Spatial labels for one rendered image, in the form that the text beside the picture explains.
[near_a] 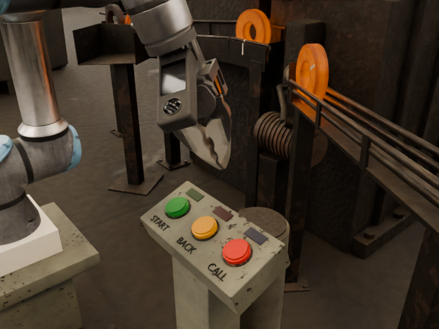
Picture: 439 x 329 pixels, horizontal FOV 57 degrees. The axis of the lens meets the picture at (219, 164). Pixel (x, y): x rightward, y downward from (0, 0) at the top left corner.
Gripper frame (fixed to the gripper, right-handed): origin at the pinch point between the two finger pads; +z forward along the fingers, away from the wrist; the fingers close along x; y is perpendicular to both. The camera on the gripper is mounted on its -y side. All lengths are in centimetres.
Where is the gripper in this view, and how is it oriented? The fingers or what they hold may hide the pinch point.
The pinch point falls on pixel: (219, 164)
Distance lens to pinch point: 62.2
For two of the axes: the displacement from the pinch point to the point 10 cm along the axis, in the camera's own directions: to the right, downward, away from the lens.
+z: 3.6, 8.0, 4.8
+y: 1.6, -5.6, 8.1
